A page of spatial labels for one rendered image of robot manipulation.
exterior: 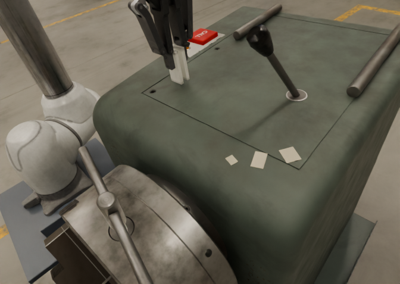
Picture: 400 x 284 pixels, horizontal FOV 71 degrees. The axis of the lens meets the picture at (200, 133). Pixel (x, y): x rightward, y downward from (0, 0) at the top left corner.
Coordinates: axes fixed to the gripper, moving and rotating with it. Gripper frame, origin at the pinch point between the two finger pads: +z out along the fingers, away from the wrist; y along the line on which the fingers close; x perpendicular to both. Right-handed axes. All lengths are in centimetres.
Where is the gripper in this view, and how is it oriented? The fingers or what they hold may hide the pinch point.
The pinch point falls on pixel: (177, 64)
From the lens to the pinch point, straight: 56.3
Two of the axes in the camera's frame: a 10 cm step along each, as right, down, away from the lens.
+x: 7.4, 3.8, -5.5
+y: -6.6, 5.7, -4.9
